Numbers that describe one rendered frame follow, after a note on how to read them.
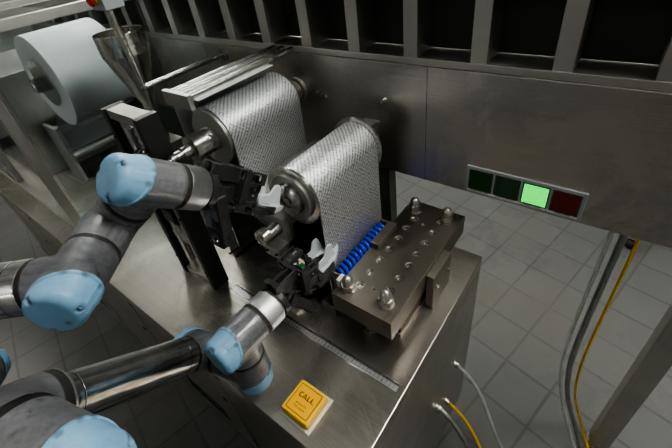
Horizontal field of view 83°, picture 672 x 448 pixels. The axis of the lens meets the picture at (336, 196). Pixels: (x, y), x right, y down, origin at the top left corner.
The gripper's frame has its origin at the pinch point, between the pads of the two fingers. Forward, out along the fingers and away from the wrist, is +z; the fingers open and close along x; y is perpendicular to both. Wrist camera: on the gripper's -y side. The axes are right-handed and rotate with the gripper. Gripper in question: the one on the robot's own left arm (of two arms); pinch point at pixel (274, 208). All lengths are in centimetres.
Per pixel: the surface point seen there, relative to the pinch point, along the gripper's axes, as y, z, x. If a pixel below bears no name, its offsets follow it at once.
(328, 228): -1.6, 10.5, -8.0
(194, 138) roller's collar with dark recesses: 9.3, -8.0, 21.6
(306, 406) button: -37.0, 5.0, -18.8
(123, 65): 23, -5, 66
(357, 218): 1.3, 22.3, -8.0
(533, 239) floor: 4, 199, -33
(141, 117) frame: 10.6, -18.6, 25.7
